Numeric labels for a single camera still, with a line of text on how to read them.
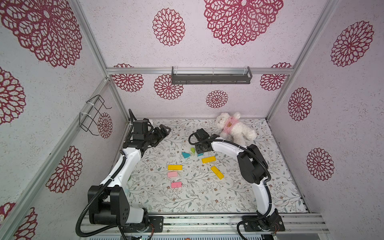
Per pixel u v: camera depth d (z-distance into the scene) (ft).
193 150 3.24
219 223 2.46
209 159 3.19
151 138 2.29
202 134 2.62
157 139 2.43
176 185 2.82
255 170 1.80
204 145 2.40
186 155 3.28
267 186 1.91
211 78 2.89
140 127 2.07
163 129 2.43
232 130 3.47
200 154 3.20
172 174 2.97
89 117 2.46
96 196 1.29
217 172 3.00
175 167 3.06
